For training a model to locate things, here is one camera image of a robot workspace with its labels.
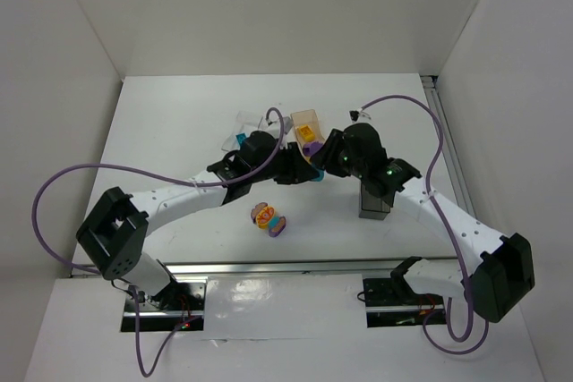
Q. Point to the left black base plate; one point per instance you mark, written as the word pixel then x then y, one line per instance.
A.
pixel 185 308

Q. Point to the teal rectangular lego brick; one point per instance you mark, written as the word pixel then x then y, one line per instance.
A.
pixel 241 137

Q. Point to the purple rounded lego brick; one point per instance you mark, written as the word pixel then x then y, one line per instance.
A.
pixel 311 148

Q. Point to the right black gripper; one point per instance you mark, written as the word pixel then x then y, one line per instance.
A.
pixel 333 155

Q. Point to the yellow square lego brick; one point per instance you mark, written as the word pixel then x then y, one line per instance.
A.
pixel 306 133

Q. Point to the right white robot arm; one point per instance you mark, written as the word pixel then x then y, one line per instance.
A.
pixel 491 271

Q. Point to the aluminium table rail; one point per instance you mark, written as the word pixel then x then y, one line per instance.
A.
pixel 284 267

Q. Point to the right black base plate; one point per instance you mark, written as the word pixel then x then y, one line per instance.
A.
pixel 385 307

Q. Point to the clear plastic container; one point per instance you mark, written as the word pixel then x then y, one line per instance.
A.
pixel 245 122

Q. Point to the small teal lego brick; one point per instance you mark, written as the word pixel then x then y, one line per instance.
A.
pixel 273 222

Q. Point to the orange plastic container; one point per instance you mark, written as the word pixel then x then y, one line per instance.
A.
pixel 306 117

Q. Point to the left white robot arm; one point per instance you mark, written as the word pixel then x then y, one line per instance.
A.
pixel 113 233

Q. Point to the right side aluminium rail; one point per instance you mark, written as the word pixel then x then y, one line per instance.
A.
pixel 456 167

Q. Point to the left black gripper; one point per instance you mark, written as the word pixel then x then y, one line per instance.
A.
pixel 295 165

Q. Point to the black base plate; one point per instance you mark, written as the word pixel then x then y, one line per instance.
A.
pixel 385 307
pixel 185 308

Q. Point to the grey plastic container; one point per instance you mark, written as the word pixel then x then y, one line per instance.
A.
pixel 371 207

